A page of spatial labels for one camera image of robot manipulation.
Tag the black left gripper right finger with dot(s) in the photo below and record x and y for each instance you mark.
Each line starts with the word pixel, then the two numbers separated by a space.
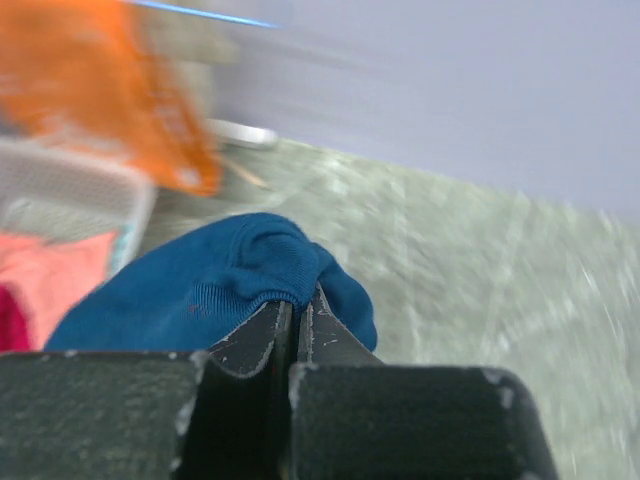
pixel 324 339

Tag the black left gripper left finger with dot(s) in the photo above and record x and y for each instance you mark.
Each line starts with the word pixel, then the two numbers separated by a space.
pixel 260 343

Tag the blue t-shirt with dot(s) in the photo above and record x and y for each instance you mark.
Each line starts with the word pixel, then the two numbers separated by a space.
pixel 193 291

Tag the wooden stick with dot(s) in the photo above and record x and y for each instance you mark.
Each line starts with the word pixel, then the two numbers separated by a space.
pixel 245 174

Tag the white clothes rack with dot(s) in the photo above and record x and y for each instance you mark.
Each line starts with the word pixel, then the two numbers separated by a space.
pixel 236 134

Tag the pink t-shirt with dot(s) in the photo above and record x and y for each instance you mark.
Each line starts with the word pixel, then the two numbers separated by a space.
pixel 47 279

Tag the magenta t-shirt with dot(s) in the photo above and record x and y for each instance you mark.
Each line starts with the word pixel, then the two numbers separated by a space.
pixel 14 336

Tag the white plastic laundry basket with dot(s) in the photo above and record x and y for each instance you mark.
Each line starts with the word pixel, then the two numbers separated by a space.
pixel 65 197

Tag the orange patterned cloth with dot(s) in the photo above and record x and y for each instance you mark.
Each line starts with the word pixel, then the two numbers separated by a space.
pixel 87 76

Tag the blue wire hanger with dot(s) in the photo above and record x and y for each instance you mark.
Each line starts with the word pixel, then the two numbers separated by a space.
pixel 204 14

